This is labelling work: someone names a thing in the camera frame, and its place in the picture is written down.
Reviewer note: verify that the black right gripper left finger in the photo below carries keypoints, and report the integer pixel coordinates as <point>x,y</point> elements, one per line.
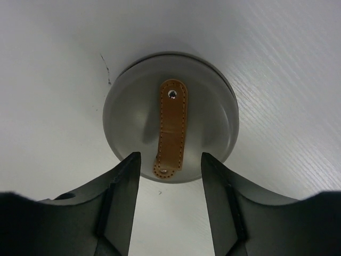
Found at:
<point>93,219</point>

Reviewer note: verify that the grey lid with orange strap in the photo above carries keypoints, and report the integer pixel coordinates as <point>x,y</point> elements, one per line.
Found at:
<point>131,114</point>

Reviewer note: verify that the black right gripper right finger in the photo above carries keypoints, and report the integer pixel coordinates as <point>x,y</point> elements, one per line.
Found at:
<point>247,219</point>

